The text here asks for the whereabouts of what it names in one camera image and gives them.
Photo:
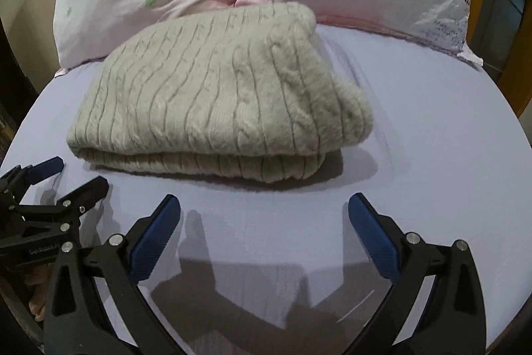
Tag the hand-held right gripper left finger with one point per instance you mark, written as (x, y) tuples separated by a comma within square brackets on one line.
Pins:
[(151, 245)]

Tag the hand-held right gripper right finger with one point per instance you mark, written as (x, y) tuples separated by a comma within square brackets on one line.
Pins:
[(376, 240)]

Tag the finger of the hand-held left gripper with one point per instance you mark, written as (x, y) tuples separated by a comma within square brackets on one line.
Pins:
[(46, 166), (89, 188)]

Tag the person's left hand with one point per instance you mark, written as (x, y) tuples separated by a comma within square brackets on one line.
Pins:
[(38, 288)]

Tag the wooden bed frame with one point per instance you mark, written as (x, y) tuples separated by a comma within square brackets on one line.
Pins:
[(513, 89)]

